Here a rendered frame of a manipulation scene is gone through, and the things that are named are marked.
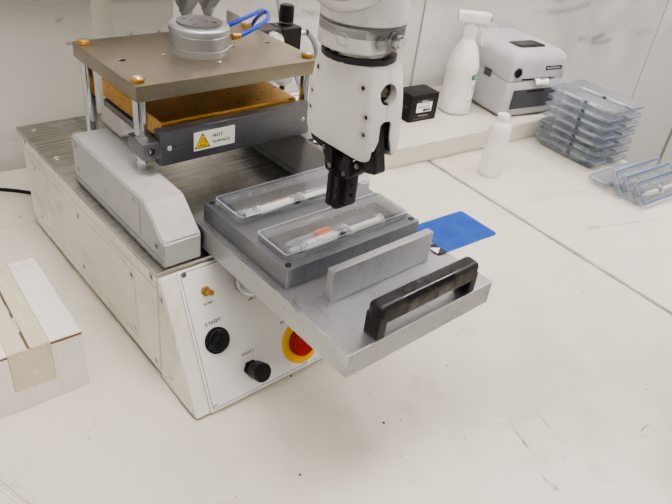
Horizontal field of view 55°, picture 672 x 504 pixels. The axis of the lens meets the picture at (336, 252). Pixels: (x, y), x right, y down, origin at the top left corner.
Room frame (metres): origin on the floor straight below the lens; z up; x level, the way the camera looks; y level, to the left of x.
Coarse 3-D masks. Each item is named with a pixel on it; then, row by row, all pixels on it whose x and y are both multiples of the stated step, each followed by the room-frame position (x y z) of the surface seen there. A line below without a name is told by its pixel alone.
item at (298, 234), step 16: (352, 208) 0.67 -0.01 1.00; (368, 208) 0.67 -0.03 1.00; (384, 208) 0.68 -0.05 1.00; (400, 208) 0.68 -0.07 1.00; (288, 224) 0.61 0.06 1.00; (304, 224) 0.62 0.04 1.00; (320, 224) 0.62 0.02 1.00; (336, 224) 0.63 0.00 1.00; (352, 224) 0.63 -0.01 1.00; (368, 224) 0.64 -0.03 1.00; (272, 240) 0.58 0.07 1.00; (288, 240) 0.58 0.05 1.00; (304, 240) 0.59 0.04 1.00; (320, 240) 0.59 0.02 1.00
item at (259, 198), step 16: (304, 176) 0.73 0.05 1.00; (320, 176) 0.74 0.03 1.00; (240, 192) 0.67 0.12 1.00; (256, 192) 0.68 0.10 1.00; (272, 192) 0.68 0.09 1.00; (288, 192) 0.69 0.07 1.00; (304, 192) 0.69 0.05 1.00; (320, 192) 0.70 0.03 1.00; (240, 208) 0.63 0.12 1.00; (256, 208) 0.64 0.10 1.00
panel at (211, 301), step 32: (192, 288) 0.61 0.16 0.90; (224, 288) 0.63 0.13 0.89; (192, 320) 0.59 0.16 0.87; (224, 320) 0.61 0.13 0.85; (256, 320) 0.64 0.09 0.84; (224, 352) 0.59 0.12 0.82; (256, 352) 0.62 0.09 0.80; (288, 352) 0.64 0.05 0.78; (224, 384) 0.57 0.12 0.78; (256, 384) 0.60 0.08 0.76
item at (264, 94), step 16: (112, 96) 0.82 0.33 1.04; (192, 96) 0.81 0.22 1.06; (208, 96) 0.82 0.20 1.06; (224, 96) 0.83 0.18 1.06; (240, 96) 0.84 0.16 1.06; (256, 96) 0.84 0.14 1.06; (272, 96) 0.85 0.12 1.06; (288, 96) 0.86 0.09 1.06; (128, 112) 0.78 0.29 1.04; (160, 112) 0.75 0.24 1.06; (176, 112) 0.75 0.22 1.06; (192, 112) 0.76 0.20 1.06; (208, 112) 0.77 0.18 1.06; (224, 112) 0.78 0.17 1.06
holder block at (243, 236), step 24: (360, 192) 0.73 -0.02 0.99; (216, 216) 0.63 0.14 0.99; (288, 216) 0.65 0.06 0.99; (408, 216) 0.68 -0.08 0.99; (240, 240) 0.60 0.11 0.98; (360, 240) 0.61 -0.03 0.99; (384, 240) 0.64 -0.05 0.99; (264, 264) 0.57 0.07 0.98; (288, 264) 0.55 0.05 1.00; (312, 264) 0.56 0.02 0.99; (336, 264) 0.59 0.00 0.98; (288, 288) 0.54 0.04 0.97
